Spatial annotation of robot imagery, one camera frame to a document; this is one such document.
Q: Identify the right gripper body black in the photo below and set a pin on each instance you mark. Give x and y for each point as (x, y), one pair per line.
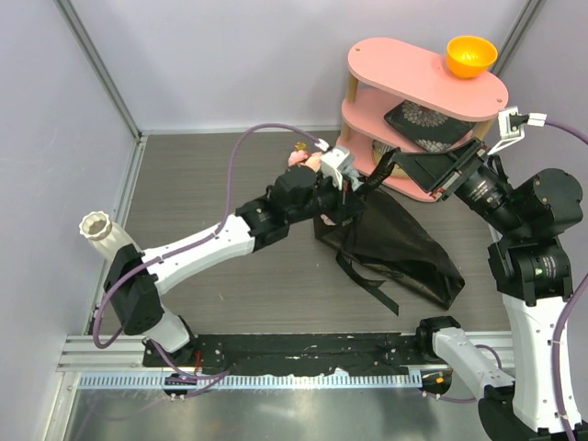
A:
(478, 184)

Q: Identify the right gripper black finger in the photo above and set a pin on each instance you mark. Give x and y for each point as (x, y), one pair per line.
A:
(432, 172)
(464, 151)

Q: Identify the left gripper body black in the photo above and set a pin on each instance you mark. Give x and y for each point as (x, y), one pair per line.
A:
(333, 202)

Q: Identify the black ribbon with gold lettering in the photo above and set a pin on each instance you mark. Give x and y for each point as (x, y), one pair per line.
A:
(374, 180)

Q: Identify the flower bouquet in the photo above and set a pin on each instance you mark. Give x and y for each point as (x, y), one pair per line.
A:
(389, 241)

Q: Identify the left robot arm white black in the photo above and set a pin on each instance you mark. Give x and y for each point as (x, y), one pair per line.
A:
(137, 279)

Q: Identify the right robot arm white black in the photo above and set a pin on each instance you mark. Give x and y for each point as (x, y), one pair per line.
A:
(532, 273)

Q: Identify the white ribbed vase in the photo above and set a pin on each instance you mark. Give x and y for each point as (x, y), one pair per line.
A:
(105, 235)

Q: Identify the black floral square plate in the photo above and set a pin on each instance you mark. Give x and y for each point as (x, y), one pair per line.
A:
(430, 130)

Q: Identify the beige ceramic bowl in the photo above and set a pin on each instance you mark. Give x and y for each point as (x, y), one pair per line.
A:
(379, 148)

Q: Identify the pink three-tier shelf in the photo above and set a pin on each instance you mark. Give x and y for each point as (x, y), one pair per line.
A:
(383, 72)

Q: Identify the orange plastic bowl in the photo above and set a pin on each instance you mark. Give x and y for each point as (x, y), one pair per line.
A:
(469, 56)

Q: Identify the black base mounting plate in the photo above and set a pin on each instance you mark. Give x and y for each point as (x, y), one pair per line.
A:
(305, 355)

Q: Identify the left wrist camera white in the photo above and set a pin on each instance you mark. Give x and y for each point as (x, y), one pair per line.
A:
(337, 163)

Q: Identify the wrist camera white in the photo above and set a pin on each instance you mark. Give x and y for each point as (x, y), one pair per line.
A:
(511, 124)
(337, 163)

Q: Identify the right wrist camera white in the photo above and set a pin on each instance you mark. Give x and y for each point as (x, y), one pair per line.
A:
(511, 124)

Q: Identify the white slotted cable duct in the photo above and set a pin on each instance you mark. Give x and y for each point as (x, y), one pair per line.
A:
(169, 381)

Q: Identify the aluminium frame rail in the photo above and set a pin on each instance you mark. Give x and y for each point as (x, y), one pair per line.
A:
(72, 160)

